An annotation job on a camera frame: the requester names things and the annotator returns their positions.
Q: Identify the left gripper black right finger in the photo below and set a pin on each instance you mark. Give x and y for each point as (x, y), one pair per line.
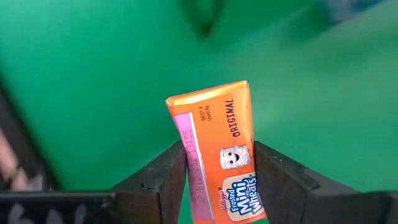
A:
(311, 208)

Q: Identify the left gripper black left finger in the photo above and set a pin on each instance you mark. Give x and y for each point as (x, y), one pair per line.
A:
(93, 208)

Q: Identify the orange Frosted Mini-Wheats cereal box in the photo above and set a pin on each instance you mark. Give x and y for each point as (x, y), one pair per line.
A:
(217, 124)

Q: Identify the green table mat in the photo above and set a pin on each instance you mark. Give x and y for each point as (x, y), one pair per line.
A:
(93, 62)

